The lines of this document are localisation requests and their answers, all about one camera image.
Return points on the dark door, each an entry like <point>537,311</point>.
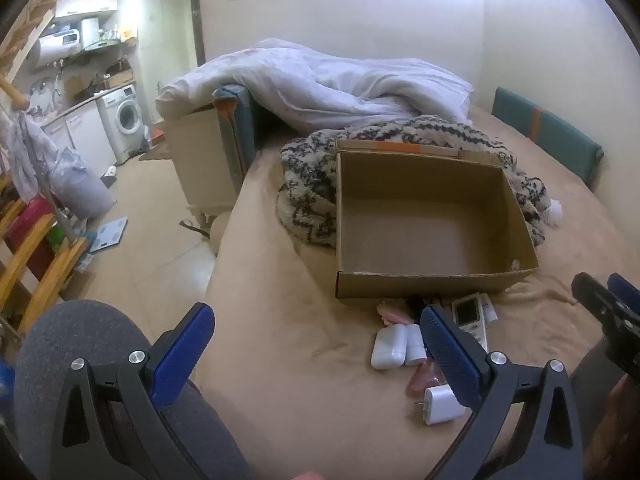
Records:
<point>198,30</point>

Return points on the person's right hand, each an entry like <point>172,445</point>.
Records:
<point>612,420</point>

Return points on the person's right leg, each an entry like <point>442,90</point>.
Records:
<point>590,375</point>

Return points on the hanging pale clothes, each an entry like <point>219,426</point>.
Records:
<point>27,155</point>

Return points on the brown cardboard box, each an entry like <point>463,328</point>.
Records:
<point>430,220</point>

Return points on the white wall cabinet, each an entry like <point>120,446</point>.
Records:
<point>85,6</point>

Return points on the grey stuffed bag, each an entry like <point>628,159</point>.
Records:
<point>82,185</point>

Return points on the bathroom scale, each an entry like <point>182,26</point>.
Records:
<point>109,234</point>

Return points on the white remote control with screen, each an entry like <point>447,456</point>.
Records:
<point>470,317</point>

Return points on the bed with tan sheet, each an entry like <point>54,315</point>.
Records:
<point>300,360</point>

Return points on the white water heater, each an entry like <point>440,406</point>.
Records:
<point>57,45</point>

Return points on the white jar with red label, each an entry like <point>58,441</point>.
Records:
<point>415,345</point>

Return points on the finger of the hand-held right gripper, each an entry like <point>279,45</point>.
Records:
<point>627,295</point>
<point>595,295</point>

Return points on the pink rounded case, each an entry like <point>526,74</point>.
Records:
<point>395,312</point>

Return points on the red bag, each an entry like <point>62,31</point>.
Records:
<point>30,222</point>

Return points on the white duvet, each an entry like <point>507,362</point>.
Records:
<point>310,80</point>

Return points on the cream bed footboard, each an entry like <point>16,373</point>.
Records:
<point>200,160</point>

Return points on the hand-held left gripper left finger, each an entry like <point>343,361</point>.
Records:
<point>185,355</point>

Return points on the white charger plug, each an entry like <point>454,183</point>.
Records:
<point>442,405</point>

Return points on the white kitchen cabinet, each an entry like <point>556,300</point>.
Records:
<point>87,135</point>

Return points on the pink translucent bottle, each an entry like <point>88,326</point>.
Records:
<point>425,377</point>

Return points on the white earbuds case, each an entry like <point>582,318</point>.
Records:
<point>388,346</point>

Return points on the white washing machine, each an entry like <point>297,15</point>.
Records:
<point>122,120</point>

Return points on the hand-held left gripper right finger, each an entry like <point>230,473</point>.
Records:
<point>450,360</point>

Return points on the teal cushion with orange stripe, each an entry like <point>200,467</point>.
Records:
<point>240,130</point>
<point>545,135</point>

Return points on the white blanket tassel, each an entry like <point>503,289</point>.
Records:
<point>555,212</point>

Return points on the black and white patterned blanket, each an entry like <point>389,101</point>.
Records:
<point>310,195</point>

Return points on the wooden chair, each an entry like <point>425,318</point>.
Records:
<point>35,270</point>

